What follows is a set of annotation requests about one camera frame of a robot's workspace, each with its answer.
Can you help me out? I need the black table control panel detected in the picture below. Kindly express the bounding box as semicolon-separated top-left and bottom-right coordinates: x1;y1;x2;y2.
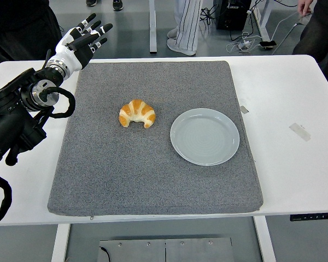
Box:
290;212;328;222

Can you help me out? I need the grey metal plate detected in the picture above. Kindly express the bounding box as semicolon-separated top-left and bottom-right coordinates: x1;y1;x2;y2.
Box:
99;237;233;262

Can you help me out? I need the black phone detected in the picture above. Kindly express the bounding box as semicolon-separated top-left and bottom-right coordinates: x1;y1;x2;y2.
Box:
259;40;278;50

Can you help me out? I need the grey fabric mat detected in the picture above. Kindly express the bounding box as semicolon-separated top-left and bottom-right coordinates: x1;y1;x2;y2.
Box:
47;60;264;217

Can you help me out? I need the white desk leg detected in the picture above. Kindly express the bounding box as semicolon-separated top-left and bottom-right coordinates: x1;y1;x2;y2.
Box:
148;0;157;54
251;0;273;41

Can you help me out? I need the golden croissant bread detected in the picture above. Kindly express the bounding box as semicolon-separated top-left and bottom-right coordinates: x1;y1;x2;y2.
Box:
119;99;156;128

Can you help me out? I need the black computer case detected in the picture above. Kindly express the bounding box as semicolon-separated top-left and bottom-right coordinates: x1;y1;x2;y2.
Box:
215;0;253;31

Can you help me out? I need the person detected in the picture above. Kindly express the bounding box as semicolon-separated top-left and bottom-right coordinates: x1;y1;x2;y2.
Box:
86;0;124;11
0;0;63;69
166;0;206;57
291;0;328;64

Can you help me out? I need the thin black cable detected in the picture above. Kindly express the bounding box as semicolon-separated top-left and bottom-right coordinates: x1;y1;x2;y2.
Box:
99;246;112;262

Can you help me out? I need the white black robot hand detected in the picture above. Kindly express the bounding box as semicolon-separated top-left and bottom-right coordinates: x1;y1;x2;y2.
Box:
55;13;114;72

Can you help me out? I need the white charger with cable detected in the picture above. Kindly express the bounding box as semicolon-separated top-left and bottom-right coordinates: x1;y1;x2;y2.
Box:
225;31;261;55

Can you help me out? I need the grey round plate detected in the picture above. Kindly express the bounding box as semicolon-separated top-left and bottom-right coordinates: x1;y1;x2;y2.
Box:
169;108;241;166

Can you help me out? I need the white table leg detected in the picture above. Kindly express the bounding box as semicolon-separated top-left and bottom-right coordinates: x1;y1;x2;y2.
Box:
51;223;71;262
253;217;277;262

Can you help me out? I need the large grey tape strip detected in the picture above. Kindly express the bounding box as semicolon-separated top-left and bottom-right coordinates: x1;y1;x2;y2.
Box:
289;122;312;142

